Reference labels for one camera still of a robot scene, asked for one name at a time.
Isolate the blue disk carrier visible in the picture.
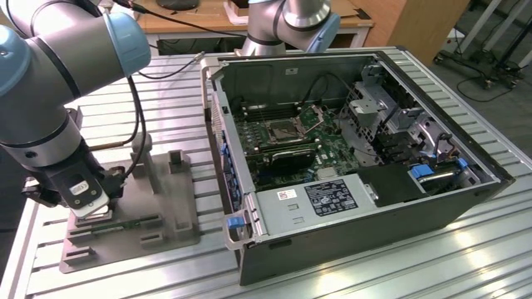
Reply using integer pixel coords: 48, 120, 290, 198
410, 164, 436, 185

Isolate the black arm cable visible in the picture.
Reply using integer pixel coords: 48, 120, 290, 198
90, 0, 251, 200

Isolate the silver square CPU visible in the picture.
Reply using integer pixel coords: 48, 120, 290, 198
86, 209, 114, 222

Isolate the grey plastic parts rack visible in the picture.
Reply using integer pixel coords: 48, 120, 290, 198
59, 133, 203, 274

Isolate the grey metal drive cage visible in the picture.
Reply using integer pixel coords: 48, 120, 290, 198
340, 62, 422, 169

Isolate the metal socket cover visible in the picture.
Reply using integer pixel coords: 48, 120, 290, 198
296, 105, 328, 132

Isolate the black RAM slot bank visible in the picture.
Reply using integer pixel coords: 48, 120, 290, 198
240, 104, 302, 121

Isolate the small silver heatsink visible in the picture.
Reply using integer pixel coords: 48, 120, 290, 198
318, 168, 346, 180

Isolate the black graphics card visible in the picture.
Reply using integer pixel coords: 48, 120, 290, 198
247, 141, 318, 174

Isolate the CPU socket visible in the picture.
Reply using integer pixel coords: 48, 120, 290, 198
266, 120, 310, 146

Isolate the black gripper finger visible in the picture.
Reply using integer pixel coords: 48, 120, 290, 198
22, 176, 60, 207

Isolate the flat cardboard sheet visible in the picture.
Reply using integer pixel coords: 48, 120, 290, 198
332, 0, 372, 24

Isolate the wooden desk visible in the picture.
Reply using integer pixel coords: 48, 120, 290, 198
132, 0, 375, 57

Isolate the black wheeled equipment stand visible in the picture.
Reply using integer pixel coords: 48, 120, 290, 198
434, 0, 532, 102

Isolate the wooden cabinet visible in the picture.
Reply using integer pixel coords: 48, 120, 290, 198
372, 0, 474, 57

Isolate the grey power supply unit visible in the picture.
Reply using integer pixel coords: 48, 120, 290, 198
254, 173, 379, 236

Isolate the black open PC case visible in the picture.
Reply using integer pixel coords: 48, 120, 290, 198
199, 49, 516, 287

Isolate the green motherboard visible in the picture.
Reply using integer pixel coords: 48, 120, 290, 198
232, 105, 363, 192

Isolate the green RAM stick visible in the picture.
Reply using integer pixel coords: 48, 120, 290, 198
91, 219, 144, 234

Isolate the black looped case wire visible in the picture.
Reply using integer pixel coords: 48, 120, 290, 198
302, 72, 351, 104

